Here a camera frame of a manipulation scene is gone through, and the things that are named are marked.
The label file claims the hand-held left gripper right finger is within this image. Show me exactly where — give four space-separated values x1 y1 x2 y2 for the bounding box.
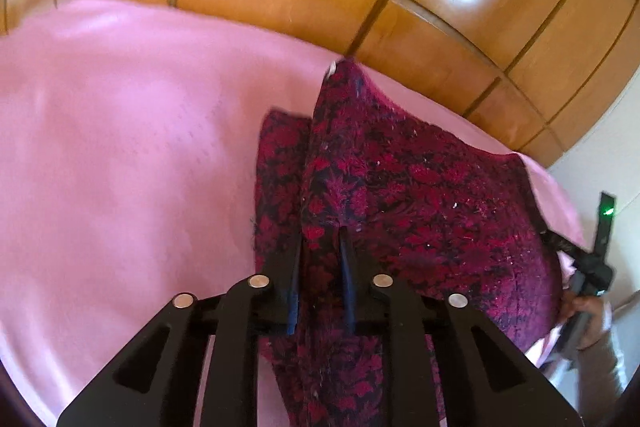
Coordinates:
339 228 582 427

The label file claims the pink blanket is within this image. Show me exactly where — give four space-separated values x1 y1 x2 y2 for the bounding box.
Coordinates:
0 0 587 427

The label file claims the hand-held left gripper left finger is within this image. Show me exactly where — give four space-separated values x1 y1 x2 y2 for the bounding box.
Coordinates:
56 226 304 427

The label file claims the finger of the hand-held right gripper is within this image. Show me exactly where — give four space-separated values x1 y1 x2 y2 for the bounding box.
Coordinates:
544 231 582 259

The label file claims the person's right hand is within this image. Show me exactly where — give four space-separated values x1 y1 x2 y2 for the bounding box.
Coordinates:
562 294 610 352

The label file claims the red black floral knit garment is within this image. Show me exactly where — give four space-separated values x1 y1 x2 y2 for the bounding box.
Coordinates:
250 57 564 427

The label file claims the person's right forearm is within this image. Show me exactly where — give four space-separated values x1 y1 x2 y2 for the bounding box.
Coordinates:
574 334 629 414

